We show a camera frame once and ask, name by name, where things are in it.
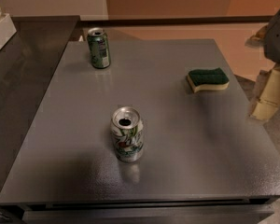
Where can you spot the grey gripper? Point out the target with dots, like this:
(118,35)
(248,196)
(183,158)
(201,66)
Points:
(278,38)

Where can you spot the green yellow sponge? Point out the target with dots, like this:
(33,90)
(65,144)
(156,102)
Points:
(207,80)

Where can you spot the white green 7up can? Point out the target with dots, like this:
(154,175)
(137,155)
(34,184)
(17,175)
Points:
(127,131)

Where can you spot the dark green soda can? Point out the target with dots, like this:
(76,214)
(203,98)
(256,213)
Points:
(99,49)

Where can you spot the white box on counter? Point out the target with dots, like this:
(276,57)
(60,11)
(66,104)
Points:
(7,29)

